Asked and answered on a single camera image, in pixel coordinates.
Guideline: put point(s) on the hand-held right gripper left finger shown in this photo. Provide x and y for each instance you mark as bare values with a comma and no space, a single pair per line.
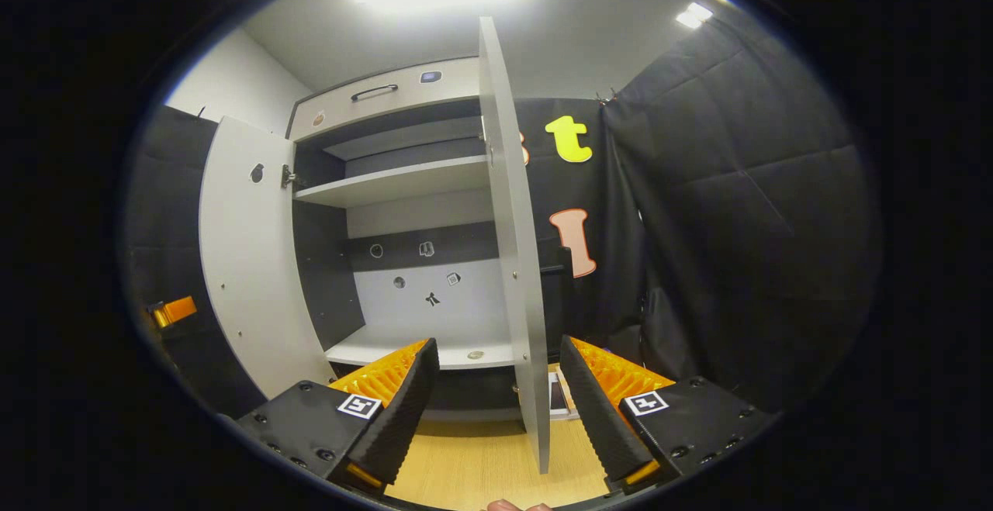
403,418

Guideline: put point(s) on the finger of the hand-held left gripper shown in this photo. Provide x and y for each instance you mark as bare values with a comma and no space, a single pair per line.
177,311

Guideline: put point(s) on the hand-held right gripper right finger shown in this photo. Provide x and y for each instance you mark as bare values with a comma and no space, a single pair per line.
593,418

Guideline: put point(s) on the checkered sticker white cabinet door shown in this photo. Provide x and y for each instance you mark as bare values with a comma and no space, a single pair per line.
256,263

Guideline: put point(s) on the white double-door shoe cabinet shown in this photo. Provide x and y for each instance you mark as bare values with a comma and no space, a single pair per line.
326,278

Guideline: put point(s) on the white shoe cabinet door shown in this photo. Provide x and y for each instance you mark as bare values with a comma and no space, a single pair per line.
516,263

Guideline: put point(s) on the white cabinet shelf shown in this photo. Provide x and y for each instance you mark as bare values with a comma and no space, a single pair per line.
458,336
388,181

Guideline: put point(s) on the metal door hinge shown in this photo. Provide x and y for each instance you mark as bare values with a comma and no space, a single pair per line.
288,177

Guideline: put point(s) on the white flat box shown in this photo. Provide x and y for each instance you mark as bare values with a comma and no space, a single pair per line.
558,395

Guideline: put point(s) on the black backdrop cloth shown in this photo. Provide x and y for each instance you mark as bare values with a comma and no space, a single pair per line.
737,224

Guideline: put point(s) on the small ceiling light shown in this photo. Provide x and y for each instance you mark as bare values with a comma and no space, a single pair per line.
694,15

